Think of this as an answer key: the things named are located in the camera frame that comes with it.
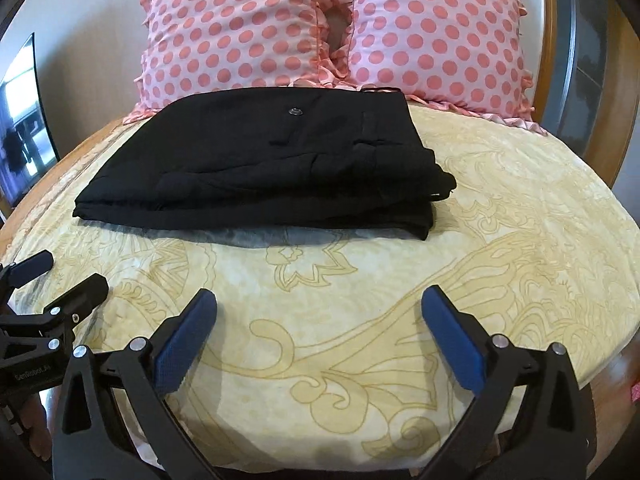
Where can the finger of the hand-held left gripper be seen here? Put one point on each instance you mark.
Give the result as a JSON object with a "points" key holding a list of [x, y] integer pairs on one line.
{"points": [[30, 269], [85, 297]]}

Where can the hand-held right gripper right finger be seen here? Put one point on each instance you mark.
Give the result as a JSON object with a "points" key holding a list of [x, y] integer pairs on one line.
{"points": [[452, 340]]}

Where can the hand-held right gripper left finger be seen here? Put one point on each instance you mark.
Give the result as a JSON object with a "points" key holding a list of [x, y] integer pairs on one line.
{"points": [[185, 340]]}

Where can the black pants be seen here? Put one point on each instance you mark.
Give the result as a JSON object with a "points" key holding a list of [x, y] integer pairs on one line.
{"points": [[250, 175]]}

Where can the yellow patterned bedspread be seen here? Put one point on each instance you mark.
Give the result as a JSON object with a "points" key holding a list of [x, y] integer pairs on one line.
{"points": [[400, 285]]}

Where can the flat screen television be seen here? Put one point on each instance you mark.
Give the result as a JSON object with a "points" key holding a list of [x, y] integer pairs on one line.
{"points": [[25, 135]]}

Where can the small pink object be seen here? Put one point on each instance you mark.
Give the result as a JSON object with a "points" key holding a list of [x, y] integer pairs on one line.
{"points": [[635, 391]]}

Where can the pink polka dot pillow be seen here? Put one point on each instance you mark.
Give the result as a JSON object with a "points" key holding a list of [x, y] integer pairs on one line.
{"points": [[230, 35], [440, 35]]}

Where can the wooden headboard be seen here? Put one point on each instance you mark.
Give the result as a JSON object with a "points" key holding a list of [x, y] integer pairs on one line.
{"points": [[547, 35]]}

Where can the grey wardrobe door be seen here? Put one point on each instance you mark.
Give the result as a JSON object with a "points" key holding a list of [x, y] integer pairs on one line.
{"points": [[600, 35]]}

